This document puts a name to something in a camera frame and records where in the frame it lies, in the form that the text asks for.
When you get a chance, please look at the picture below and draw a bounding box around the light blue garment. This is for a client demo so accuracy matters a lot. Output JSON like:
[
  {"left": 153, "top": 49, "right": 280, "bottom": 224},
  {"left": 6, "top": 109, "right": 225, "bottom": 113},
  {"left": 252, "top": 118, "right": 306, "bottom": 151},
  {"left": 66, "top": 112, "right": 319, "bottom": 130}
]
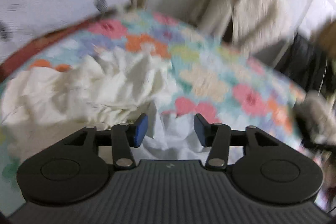
[{"left": 128, "top": 97, "right": 219, "bottom": 162}]

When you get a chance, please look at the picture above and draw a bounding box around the cream white garment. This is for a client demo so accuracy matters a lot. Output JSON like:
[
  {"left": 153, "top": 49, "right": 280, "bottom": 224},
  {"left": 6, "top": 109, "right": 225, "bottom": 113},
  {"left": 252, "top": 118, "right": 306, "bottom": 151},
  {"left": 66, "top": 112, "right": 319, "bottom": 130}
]
[{"left": 0, "top": 48, "right": 176, "bottom": 135}]

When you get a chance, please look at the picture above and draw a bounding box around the colourful floral bed sheet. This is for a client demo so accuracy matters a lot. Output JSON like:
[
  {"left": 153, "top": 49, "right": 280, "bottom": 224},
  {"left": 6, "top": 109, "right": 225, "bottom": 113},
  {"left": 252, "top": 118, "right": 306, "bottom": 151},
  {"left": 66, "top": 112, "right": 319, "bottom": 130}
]
[{"left": 1, "top": 10, "right": 309, "bottom": 215}]

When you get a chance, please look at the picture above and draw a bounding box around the cream quilted hanging jacket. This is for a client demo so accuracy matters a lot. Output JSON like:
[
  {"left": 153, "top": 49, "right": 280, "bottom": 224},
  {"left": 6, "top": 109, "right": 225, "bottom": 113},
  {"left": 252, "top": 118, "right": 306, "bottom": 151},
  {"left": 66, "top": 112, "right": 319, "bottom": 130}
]
[{"left": 231, "top": 0, "right": 316, "bottom": 54}]

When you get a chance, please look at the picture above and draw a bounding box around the grey patterned pillow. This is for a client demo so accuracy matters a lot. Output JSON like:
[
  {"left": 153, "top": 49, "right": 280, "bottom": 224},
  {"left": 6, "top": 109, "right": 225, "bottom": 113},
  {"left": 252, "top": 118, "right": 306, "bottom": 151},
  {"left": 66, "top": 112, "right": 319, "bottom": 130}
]
[{"left": 1, "top": 0, "right": 130, "bottom": 62}]

